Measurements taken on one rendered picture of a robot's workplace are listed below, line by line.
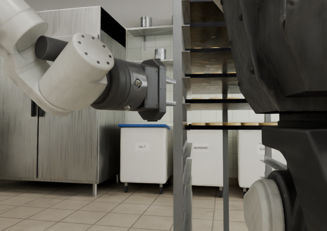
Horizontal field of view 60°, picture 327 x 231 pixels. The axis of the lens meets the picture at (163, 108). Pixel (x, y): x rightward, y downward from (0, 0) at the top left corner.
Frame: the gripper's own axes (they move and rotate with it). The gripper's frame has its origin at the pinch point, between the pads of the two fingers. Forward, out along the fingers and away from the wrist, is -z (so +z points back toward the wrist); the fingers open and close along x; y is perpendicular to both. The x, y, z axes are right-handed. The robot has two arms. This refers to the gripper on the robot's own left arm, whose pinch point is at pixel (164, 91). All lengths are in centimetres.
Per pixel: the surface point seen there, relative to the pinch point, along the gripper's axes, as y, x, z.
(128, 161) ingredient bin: 182, -50, -183
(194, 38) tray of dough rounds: 21, 27, -49
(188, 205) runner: 18, -36, -39
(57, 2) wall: 332, 169, -189
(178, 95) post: 17.5, 2.6, -32.3
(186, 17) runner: 24, 36, -48
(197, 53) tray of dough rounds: 14.2, 18.0, -39.7
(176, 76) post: 18.1, 9.1, -32.0
